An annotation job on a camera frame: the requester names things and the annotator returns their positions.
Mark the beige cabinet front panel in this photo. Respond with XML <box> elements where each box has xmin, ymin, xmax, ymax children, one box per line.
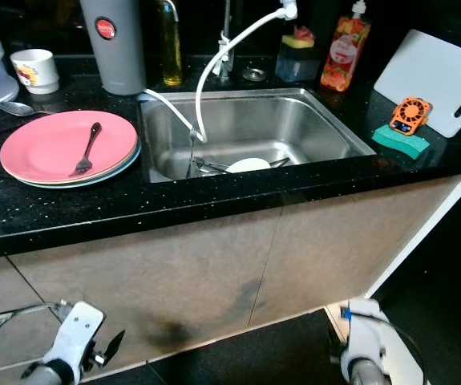
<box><xmin>0</xmin><ymin>169</ymin><xmax>461</xmax><ymax>331</ymax></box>

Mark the light blue plate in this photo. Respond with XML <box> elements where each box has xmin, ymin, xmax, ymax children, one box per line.
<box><xmin>14</xmin><ymin>140</ymin><xmax>144</xmax><ymax>191</ymax></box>

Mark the dark fork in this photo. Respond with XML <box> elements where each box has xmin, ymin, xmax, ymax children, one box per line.
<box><xmin>69</xmin><ymin>121</ymin><xmax>103</xmax><ymax>179</ymax></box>

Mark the white dish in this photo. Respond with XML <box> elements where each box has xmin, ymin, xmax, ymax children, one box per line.
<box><xmin>224</xmin><ymin>156</ymin><xmax>273</xmax><ymax>175</ymax></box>

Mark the metal utensils pile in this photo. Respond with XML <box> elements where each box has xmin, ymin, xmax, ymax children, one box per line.
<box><xmin>191</xmin><ymin>156</ymin><xmax>292</xmax><ymax>178</ymax></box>

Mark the pink plate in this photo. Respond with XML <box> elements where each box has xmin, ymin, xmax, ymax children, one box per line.
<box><xmin>0</xmin><ymin>109</ymin><xmax>140</xmax><ymax>186</ymax></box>

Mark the green sponge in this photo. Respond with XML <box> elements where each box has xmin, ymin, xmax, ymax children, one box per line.
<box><xmin>371</xmin><ymin>124</ymin><xmax>431</xmax><ymax>160</ymax></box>

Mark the stainless steel sink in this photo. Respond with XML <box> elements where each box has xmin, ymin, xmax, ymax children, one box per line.
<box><xmin>140</xmin><ymin>87</ymin><xmax>378</xmax><ymax>184</ymax></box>

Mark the metal spoon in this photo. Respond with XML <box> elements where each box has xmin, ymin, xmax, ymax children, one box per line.
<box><xmin>0</xmin><ymin>100</ymin><xmax>35</xmax><ymax>119</ymax></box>

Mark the dark sponge holder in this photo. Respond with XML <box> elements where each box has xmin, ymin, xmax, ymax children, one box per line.
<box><xmin>275</xmin><ymin>38</ymin><xmax>320</xmax><ymax>83</ymax></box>

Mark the round metal hole cover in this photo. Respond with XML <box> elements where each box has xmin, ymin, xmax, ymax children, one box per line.
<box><xmin>241</xmin><ymin>67</ymin><xmax>268</xmax><ymax>83</ymax></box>

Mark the grey water filter canister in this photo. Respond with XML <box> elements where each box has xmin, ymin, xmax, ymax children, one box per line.
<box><xmin>79</xmin><ymin>0</ymin><xmax>148</xmax><ymax>96</ymax></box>

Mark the white printed mug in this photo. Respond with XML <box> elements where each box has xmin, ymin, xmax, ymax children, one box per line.
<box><xmin>10</xmin><ymin>48</ymin><xmax>61</xmax><ymax>96</ymax></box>

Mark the white cutting board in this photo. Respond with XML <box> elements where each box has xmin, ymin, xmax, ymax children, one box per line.
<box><xmin>372</xmin><ymin>29</ymin><xmax>461</xmax><ymax>140</ymax></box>

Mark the red dish soap bottle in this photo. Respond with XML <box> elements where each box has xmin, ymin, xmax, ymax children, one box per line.
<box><xmin>319</xmin><ymin>0</ymin><xmax>373</xmax><ymax>93</ymax></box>

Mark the yellow oil bottle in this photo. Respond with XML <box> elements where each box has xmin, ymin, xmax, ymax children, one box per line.
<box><xmin>156</xmin><ymin>0</ymin><xmax>184</xmax><ymax>87</ymax></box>

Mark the yellow red sponge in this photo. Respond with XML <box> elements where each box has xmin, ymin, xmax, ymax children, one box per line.
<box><xmin>281</xmin><ymin>25</ymin><xmax>317</xmax><ymax>50</ymax></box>

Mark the metal faucet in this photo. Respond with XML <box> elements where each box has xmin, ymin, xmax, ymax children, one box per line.
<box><xmin>217</xmin><ymin>0</ymin><xmax>240</xmax><ymax>78</ymax></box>

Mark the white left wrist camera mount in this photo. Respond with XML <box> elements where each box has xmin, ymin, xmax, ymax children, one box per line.
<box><xmin>41</xmin><ymin>301</ymin><xmax>106</xmax><ymax>375</ymax></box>

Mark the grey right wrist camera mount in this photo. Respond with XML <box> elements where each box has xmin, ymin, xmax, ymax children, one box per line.
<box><xmin>339</xmin><ymin>298</ymin><xmax>392</xmax><ymax>378</ymax></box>

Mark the white flexible hose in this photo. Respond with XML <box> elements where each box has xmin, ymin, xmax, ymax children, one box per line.
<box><xmin>138</xmin><ymin>2</ymin><xmax>300</xmax><ymax>144</ymax></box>

